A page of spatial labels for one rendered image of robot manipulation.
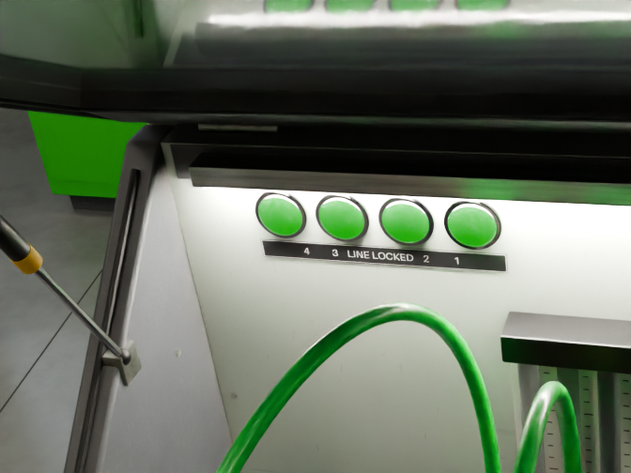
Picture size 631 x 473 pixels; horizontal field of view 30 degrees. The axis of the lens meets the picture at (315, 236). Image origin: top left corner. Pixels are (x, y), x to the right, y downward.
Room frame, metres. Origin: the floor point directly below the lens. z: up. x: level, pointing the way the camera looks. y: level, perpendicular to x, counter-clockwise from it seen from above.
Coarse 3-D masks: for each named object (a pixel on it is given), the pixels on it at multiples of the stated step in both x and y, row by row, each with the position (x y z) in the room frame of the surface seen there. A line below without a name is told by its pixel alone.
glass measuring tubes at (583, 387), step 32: (512, 320) 0.84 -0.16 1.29; (544, 320) 0.83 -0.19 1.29; (576, 320) 0.83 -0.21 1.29; (608, 320) 0.82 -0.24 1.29; (512, 352) 0.82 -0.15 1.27; (544, 352) 0.81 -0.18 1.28; (576, 352) 0.80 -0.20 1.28; (608, 352) 0.78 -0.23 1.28; (512, 384) 0.85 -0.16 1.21; (544, 384) 0.84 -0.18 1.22; (576, 384) 0.81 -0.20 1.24; (608, 384) 0.79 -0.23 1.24; (576, 416) 0.81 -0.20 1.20; (608, 416) 0.79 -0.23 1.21; (544, 448) 0.83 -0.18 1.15; (608, 448) 0.79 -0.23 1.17
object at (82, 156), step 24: (48, 120) 3.62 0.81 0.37; (72, 120) 3.58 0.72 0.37; (96, 120) 3.54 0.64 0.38; (48, 144) 3.63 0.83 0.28; (72, 144) 3.59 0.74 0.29; (96, 144) 3.55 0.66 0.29; (120, 144) 3.51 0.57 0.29; (48, 168) 3.65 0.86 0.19; (72, 168) 3.60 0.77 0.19; (96, 168) 3.56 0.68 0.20; (120, 168) 3.52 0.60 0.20; (72, 192) 3.62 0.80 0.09; (96, 192) 3.58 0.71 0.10
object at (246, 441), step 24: (384, 312) 0.71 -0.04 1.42; (408, 312) 0.72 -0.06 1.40; (432, 312) 0.74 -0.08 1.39; (336, 336) 0.67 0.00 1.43; (456, 336) 0.76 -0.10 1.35; (312, 360) 0.65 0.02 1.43; (288, 384) 0.64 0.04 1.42; (480, 384) 0.77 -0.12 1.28; (264, 408) 0.62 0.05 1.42; (480, 408) 0.78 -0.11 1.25; (240, 432) 0.61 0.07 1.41; (264, 432) 0.61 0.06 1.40; (480, 432) 0.79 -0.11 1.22; (240, 456) 0.60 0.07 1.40
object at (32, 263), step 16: (0, 224) 0.78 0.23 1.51; (0, 240) 0.78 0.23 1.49; (16, 240) 0.78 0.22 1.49; (16, 256) 0.79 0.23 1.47; (32, 256) 0.79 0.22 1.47; (32, 272) 0.79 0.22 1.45; (64, 304) 0.82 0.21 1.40; (80, 320) 0.83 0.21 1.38; (96, 336) 0.84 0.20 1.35; (112, 352) 0.85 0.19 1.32; (128, 352) 0.86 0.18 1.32; (128, 368) 0.86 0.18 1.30; (128, 384) 0.85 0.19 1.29
